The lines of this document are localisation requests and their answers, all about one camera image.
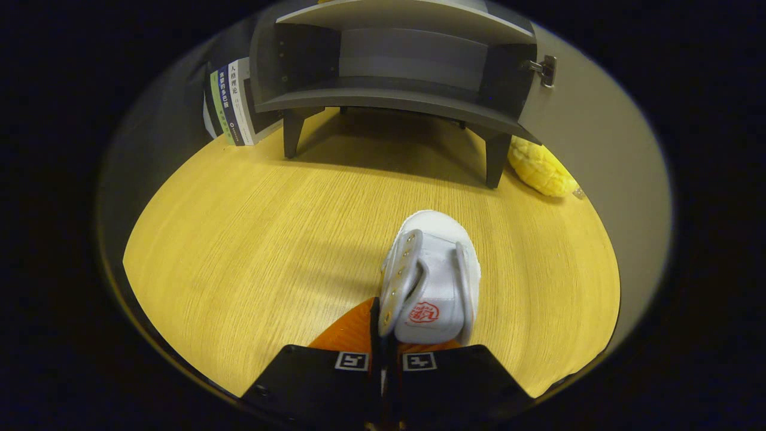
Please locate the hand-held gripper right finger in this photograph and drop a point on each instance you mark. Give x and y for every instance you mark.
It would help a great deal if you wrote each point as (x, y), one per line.
(455, 383)

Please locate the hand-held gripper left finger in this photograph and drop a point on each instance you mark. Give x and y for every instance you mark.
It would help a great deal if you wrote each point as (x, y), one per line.
(375, 353)

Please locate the white shoe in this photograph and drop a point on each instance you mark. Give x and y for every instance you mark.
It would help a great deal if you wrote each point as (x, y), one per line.
(440, 269)

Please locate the dark grey shoe cabinet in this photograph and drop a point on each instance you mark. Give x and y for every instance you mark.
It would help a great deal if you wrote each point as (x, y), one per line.
(389, 102)

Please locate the metal door hinge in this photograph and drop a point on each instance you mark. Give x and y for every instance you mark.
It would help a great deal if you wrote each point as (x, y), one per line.
(546, 70)

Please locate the yellow plush toy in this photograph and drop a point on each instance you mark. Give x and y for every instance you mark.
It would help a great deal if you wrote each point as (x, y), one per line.
(538, 167)

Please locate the white spine book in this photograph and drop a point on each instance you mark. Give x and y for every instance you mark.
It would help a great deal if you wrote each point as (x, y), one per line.
(244, 102)

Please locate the blue spine book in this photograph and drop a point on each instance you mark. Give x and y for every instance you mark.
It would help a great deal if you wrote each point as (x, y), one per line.
(230, 108)

